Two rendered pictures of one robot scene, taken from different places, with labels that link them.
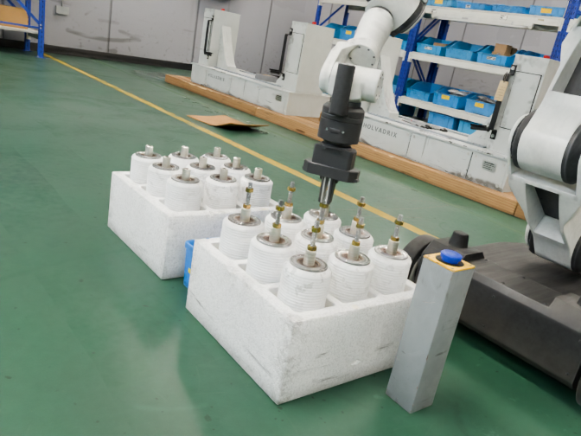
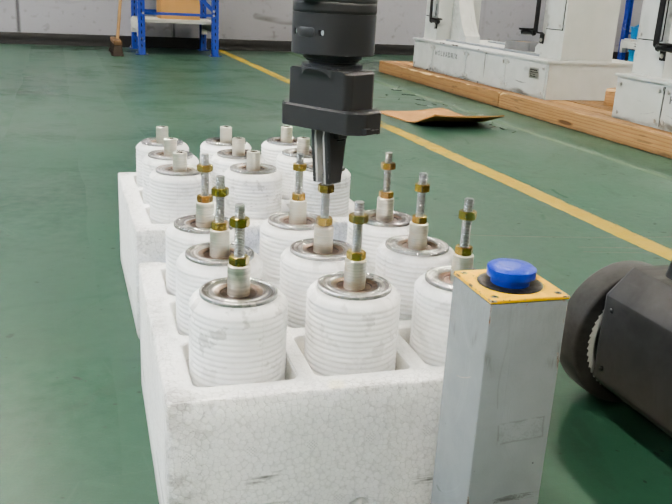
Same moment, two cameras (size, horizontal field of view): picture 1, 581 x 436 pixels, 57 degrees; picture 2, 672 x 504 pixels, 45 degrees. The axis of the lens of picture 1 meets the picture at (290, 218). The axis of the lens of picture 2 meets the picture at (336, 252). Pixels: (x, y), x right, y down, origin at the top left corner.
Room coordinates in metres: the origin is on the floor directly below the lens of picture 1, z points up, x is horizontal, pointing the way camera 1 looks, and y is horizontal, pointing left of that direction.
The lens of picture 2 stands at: (0.32, -0.41, 0.54)
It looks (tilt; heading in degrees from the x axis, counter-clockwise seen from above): 18 degrees down; 22
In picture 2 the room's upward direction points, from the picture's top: 3 degrees clockwise
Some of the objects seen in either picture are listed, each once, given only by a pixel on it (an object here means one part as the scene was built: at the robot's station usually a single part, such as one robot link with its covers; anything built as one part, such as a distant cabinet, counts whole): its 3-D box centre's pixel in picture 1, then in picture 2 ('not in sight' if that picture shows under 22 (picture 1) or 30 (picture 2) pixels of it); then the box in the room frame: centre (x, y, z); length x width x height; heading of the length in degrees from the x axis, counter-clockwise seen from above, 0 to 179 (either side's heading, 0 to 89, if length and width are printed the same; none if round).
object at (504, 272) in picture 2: (450, 258); (510, 276); (0.95, -0.31, 0.32); 0.04 x 0.04 x 0.02
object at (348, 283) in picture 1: (343, 297); (349, 367); (1.04, -0.14, 0.16); 0.10 x 0.10 x 0.18
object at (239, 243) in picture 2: (313, 239); (239, 242); (0.96, -0.05, 0.30); 0.01 x 0.01 x 0.08
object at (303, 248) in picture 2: (316, 236); (322, 250); (1.13, -0.07, 0.25); 0.08 x 0.08 x 0.01
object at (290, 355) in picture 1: (303, 300); (316, 377); (1.13, -0.07, 0.09); 0.39 x 0.39 x 0.18; 40
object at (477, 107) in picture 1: (490, 106); not in sight; (6.26, -1.98, 0.36); 0.50 x 0.38 x 0.21; 132
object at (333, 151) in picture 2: (332, 189); (336, 156); (1.12, -0.08, 0.36); 0.03 x 0.02 x 0.06; 163
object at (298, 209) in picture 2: (287, 212); (297, 211); (1.22, 0.01, 0.26); 0.02 x 0.02 x 0.03
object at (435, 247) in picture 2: (354, 233); (417, 246); (1.20, -0.15, 0.25); 0.08 x 0.08 x 0.01
